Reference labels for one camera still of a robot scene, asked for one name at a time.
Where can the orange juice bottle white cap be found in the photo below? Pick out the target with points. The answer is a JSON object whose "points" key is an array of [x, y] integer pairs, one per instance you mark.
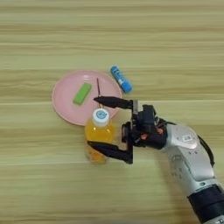
{"points": [[99, 132]]}

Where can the pink round plate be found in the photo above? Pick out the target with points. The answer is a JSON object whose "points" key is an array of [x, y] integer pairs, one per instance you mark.
{"points": [[67, 99]]}

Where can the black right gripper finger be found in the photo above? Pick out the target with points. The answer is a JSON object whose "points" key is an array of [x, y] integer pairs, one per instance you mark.
{"points": [[110, 151], [115, 102]]}

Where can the blue glue stick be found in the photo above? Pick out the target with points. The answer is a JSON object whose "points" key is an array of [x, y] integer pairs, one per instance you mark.
{"points": [[120, 79]]}

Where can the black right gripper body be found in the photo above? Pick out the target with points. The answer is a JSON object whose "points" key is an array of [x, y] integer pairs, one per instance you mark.
{"points": [[151, 140]]}

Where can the small black box white label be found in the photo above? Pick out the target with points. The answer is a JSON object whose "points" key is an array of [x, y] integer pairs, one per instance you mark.
{"points": [[146, 118]]}

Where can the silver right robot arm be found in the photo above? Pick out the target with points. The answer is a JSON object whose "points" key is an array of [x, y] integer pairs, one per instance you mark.
{"points": [[192, 163]]}

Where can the green rectangular eraser block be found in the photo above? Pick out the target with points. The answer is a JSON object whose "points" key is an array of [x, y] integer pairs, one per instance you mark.
{"points": [[82, 93]]}

